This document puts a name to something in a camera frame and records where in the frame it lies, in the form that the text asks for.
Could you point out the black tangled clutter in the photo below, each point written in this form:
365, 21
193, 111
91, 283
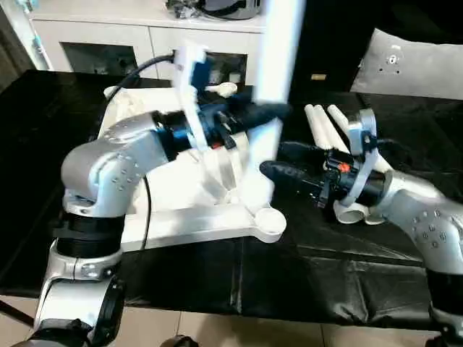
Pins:
182, 9

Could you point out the small white jar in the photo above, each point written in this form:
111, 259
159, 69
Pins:
235, 78

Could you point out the black sofa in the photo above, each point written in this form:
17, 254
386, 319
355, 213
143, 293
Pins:
332, 43

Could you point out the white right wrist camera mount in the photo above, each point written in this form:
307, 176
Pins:
361, 130

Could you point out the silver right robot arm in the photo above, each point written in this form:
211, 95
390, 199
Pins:
416, 217

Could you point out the grey cushion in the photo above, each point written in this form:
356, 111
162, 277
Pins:
416, 79

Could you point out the white plastic table leg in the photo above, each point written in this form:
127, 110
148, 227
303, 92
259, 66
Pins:
338, 115
278, 54
325, 130
314, 126

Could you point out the black work mat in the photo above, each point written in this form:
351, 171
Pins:
289, 282

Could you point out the white sideboard cabinet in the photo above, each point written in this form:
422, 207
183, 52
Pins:
126, 32

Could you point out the white plastic table top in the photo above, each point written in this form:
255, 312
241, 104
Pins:
188, 220

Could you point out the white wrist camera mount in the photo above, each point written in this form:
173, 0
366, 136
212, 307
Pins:
361, 130
188, 72

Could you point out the small tan label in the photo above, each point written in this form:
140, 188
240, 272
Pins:
318, 77

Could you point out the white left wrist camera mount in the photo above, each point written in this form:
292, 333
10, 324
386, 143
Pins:
188, 72

